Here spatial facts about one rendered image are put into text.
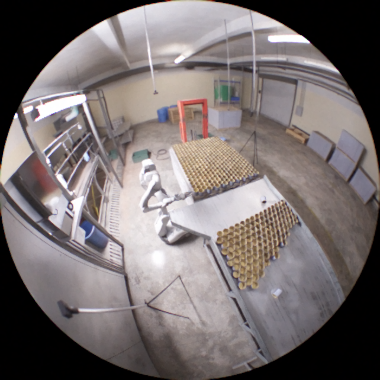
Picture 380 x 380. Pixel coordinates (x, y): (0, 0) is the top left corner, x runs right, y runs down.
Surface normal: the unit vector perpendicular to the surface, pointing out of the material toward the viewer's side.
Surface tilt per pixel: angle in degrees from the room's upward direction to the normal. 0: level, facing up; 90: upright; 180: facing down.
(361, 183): 92
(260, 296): 0
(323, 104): 90
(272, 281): 0
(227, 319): 0
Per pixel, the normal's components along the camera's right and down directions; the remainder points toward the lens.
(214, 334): -0.08, -0.68
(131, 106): 0.33, 0.67
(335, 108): -0.94, 0.30
